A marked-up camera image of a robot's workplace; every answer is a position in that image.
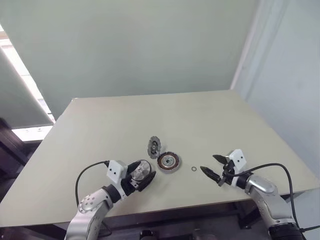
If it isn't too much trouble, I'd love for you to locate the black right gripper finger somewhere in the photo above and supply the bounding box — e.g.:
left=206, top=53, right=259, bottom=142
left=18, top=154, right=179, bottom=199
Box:
left=212, top=154, right=230, bottom=165
left=200, top=165, right=222, bottom=183

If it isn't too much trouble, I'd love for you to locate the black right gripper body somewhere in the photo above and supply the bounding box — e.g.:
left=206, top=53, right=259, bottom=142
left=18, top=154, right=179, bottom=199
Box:
left=217, top=159, right=238, bottom=187

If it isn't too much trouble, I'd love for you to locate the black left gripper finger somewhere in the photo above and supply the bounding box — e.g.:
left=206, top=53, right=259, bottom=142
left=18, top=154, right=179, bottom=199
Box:
left=126, top=160, right=142, bottom=176
left=136, top=170, right=158, bottom=193

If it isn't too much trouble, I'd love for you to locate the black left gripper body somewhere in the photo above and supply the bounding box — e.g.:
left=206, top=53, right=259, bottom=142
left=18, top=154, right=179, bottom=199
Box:
left=121, top=171, right=140, bottom=197

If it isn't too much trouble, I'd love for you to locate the silver round motor housing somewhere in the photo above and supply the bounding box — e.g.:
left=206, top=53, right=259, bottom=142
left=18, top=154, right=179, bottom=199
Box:
left=130, top=159, right=154, bottom=181

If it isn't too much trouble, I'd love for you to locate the copper wound stator disc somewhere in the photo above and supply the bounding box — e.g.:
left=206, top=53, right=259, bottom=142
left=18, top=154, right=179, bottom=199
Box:
left=156, top=152, right=182, bottom=174

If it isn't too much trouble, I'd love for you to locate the grey toothed gear plate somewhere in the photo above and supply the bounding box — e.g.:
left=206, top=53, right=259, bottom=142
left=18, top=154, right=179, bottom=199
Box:
left=146, top=136, right=163, bottom=160

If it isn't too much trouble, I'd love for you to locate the small dark rounded shape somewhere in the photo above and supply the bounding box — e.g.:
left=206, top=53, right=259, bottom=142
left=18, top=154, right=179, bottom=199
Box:
left=139, top=229, right=156, bottom=240

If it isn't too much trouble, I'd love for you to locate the dark wooden cabinet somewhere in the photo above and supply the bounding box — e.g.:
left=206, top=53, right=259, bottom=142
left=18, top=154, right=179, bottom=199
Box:
left=0, top=117, right=42, bottom=181

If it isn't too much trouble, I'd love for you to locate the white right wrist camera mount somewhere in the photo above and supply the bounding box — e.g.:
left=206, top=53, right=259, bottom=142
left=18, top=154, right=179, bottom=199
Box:
left=228, top=149, right=247, bottom=188

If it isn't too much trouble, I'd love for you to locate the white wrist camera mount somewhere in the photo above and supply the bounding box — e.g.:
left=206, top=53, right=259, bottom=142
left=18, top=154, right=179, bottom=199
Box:
left=106, top=159, right=129, bottom=200
left=228, top=149, right=247, bottom=188

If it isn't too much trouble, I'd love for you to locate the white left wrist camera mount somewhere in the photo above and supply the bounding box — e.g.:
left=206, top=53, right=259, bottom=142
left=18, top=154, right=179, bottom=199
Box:
left=106, top=159, right=129, bottom=200

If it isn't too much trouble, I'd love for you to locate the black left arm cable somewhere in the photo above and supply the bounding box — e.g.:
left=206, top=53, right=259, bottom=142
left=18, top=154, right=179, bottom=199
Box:
left=75, top=160, right=111, bottom=208

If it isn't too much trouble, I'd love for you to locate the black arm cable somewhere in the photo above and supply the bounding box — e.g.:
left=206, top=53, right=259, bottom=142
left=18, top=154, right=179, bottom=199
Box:
left=231, top=163, right=320, bottom=231
left=75, top=160, right=111, bottom=208

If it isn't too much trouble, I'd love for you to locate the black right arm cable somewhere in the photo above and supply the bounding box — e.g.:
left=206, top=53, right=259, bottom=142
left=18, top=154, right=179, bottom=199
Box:
left=231, top=163, right=320, bottom=231

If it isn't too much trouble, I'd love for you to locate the dark table frame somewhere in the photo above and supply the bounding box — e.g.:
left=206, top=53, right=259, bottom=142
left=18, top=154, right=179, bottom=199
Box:
left=21, top=189, right=320, bottom=240

